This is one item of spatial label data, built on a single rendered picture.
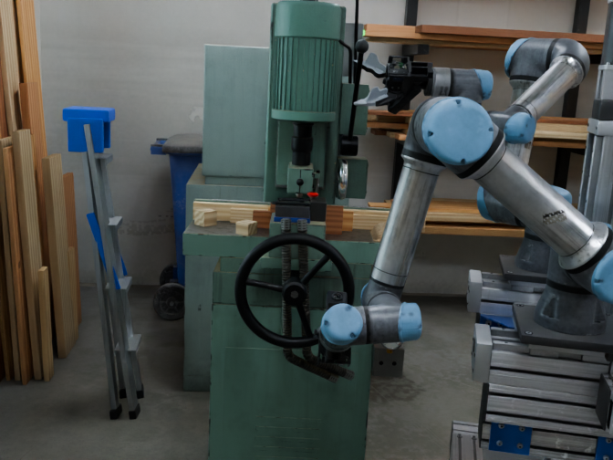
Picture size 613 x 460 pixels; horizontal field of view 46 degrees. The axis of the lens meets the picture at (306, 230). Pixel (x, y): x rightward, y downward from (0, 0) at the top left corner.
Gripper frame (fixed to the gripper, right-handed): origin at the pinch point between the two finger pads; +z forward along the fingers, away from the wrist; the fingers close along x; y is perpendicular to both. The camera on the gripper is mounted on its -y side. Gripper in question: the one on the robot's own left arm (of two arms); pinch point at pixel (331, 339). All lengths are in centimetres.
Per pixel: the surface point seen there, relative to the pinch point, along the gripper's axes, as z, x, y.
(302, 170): 13, -9, -48
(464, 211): 203, 82, -107
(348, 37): 22, 4, -96
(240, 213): 23, -26, -38
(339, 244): 11.7, 2.0, -27.1
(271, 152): 32, -18, -61
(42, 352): 135, -113, -11
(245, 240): 11.8, -22.7, -26.9
